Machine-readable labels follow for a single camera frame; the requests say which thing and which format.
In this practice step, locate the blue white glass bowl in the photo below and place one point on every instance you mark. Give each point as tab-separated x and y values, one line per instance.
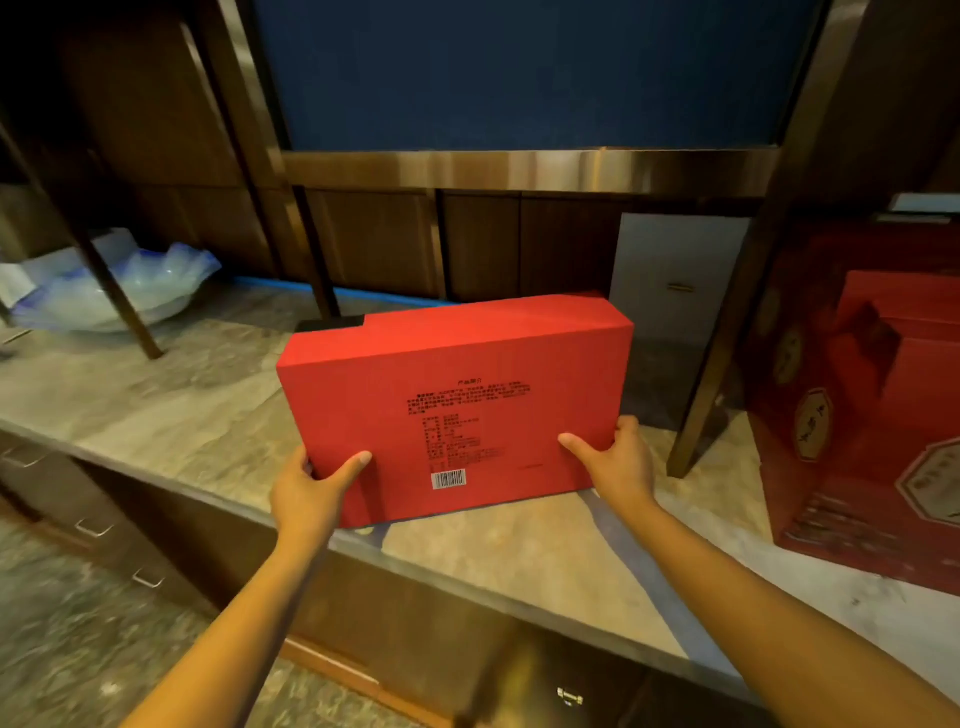
112	289

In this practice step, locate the person's right forearm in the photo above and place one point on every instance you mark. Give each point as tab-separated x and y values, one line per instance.
780	622

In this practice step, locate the large dark red carton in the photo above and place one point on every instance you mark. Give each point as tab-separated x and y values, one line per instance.
862	405

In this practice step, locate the wooden drawer cabinet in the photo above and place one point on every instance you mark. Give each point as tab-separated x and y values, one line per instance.
300	592

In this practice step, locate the person's right thumb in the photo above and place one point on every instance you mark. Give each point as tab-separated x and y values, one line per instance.
579	448

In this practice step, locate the person's left thumb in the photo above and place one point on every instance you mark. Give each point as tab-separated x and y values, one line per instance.
353	467

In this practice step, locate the person's right hand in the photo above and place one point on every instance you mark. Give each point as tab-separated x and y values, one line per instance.
624	475

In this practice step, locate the person's left forearm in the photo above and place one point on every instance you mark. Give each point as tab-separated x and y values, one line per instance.
229	637

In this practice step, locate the blue tape strip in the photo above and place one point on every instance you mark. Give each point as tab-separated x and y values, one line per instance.
352	292

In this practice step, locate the person's left hand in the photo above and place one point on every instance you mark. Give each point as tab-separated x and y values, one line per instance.
304	504

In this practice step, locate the red gift box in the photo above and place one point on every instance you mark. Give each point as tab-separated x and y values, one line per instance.
457	390

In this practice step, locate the bronze metal shelf frame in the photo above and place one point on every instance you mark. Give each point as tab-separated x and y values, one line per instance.
525	171

